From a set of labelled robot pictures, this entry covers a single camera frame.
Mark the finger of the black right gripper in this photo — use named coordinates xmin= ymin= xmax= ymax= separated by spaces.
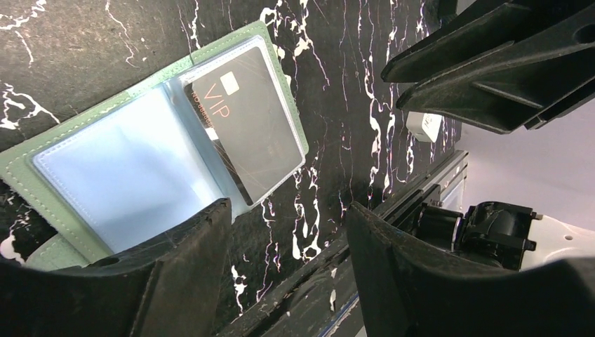
xmin=396 ymin=4 xmax=594 ymax=134
xmin=381 ymin=1 xmax=558 ymax=83

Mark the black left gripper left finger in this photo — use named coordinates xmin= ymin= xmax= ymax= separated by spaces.
xmin=1 ymin=199 xmax=232 ymax=336

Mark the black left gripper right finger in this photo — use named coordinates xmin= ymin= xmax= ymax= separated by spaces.
xmin=345 ymin=203 xmax=594 ymax=336

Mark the mint green card holder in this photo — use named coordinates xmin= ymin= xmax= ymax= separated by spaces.
xmin=1 ymin=21 xmax=309 ymax=270

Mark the black VIP credit card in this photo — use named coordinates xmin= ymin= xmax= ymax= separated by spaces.
xmin=184 ymin=37 xmax=305 ymax=206

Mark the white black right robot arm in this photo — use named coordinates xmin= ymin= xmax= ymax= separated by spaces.
xmin=381 ymin=1 xmax=594 ymax=271

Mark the white rectangular box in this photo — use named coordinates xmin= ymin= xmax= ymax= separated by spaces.
xmin=406 ymin=112 xmax=443 ymax=143

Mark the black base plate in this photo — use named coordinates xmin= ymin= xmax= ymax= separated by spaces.
xmin=219 ymin=150 xmax=469 ymax=336

